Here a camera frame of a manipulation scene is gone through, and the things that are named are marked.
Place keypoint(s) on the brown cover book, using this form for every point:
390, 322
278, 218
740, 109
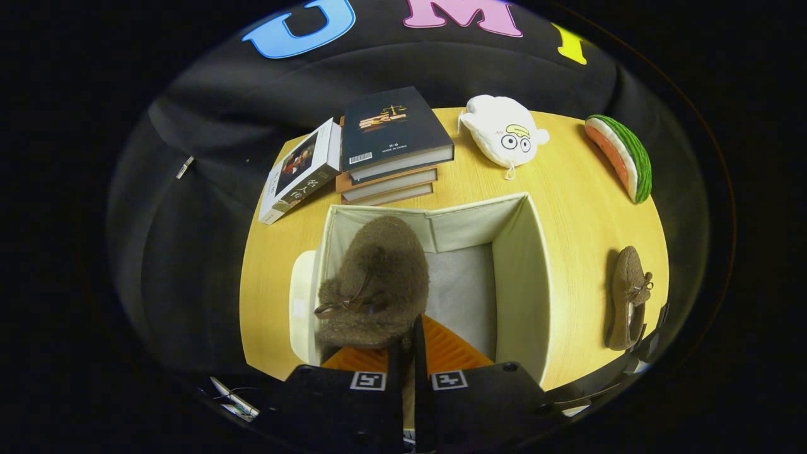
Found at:
391, 183

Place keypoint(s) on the small white cloth clip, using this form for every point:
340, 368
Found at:
185, 167

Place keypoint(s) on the white plush toy with eyes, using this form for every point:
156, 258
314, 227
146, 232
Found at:
498, 129

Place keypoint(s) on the dark blue hardcover book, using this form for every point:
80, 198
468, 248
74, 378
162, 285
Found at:
394, 129

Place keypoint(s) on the thin brown book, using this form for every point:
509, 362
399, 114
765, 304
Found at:
394, 197

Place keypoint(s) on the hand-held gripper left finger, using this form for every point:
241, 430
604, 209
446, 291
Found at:
328, 407

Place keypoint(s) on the white slim object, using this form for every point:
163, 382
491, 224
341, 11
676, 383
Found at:
234, 398

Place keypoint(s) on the white cover book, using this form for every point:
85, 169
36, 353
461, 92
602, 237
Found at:
296, 170

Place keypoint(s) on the grey fabric storage box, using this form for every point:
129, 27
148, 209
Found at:
520, 284

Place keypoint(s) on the black backdrop cloth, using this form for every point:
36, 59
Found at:
208, 252

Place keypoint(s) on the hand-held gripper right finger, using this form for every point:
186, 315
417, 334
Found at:
423, 403

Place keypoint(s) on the watermelon slice plush toy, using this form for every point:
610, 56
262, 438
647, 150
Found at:
624, 154

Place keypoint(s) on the brown fuzzy shoe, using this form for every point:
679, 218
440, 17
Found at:
627, 296
378, 271

